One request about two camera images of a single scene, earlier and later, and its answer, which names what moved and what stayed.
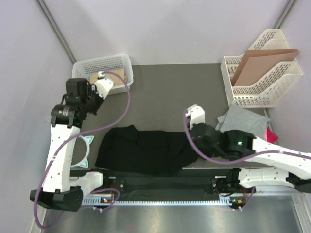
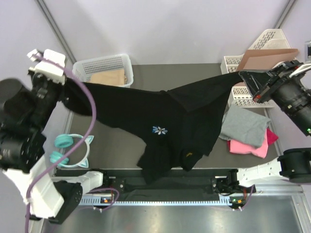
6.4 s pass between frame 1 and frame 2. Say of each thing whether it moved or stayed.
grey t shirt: stayed
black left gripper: moved
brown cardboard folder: stayed
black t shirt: moved
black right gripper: moved
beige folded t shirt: stayed
